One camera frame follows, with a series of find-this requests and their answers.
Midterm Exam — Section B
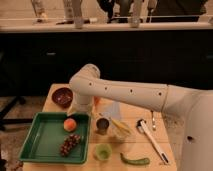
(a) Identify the green chili pepper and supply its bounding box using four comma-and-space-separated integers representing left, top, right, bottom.
120, 153, 150, 166

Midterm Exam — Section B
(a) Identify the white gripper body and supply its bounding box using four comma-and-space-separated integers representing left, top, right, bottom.
67, 94, 93, 116

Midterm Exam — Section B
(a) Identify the bunch of red grapes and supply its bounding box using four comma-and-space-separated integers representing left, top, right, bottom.
60, 134, 81, 157

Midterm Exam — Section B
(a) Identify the dark brown bowl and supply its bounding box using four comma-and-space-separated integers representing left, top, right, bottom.
52, 87, 73, 108

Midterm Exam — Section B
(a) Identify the small metal cup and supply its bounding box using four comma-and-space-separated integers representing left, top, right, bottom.
96, 118, 109, 135

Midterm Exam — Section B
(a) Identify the orange bowl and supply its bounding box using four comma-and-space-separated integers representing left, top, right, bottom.
94, 96, 101, 107

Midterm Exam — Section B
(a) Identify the green plastic tray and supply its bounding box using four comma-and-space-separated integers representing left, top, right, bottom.
19, 112, 91, 164

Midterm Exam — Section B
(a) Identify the orange apple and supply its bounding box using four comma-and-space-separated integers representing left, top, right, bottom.
63, 118, 77, 132

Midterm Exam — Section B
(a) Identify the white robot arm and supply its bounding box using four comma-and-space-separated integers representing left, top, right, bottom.
69, 64, 213, 171

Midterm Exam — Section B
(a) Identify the light blue cloth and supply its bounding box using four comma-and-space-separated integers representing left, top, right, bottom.
101, 102, 121, 120

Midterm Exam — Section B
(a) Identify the green plastic cup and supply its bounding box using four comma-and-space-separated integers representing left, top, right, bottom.
94, 144, 112, 161

